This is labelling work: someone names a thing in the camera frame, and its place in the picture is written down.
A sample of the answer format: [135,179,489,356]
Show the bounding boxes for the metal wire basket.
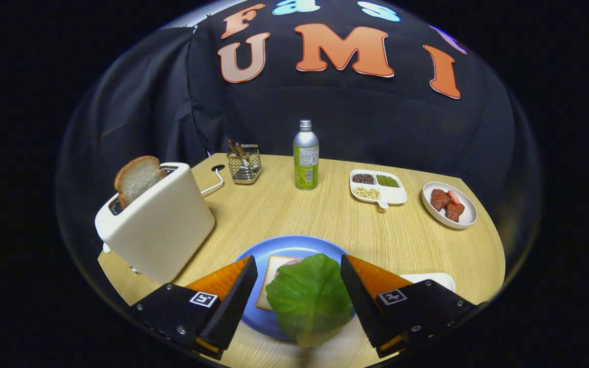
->
[226,144,263,185]

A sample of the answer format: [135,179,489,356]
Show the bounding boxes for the blue plate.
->
[235,235,356,340]

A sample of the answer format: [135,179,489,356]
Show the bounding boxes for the white toaster cable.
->
[200,166,225,197]

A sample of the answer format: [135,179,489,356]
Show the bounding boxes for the green lettuce leaf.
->
[266,253,354,348]

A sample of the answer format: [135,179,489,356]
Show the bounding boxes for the toasted bread slice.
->
[114,155,168,209]

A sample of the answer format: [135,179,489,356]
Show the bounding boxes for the white oval plate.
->
[422,181,478,229]

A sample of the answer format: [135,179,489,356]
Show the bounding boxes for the white divided dish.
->
[350,169,408,210]

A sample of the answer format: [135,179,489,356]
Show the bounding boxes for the pink ham slice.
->
[274,258,304,277]

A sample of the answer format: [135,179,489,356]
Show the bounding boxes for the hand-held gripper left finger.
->
[131,255,258,361]

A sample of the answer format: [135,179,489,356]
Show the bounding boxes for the white square plate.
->
[399,272,456,294]

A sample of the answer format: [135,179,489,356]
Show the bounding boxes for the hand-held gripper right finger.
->
[340,254,487,359]

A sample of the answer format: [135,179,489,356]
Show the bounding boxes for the white toaster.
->
[95,163,216,285]

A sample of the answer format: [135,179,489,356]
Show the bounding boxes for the silver bottle green label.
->
[293,120,320,191]

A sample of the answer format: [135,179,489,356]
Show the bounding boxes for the white square bread slice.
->
[256,256,305,312]

